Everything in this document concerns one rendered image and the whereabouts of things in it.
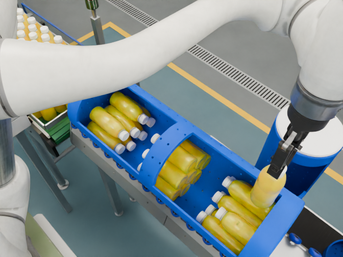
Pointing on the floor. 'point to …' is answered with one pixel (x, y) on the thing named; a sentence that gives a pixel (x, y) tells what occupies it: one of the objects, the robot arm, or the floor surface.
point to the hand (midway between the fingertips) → (281, 161)
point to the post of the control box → (21, 138)
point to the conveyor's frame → (35, 130)
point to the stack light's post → (97, 30)
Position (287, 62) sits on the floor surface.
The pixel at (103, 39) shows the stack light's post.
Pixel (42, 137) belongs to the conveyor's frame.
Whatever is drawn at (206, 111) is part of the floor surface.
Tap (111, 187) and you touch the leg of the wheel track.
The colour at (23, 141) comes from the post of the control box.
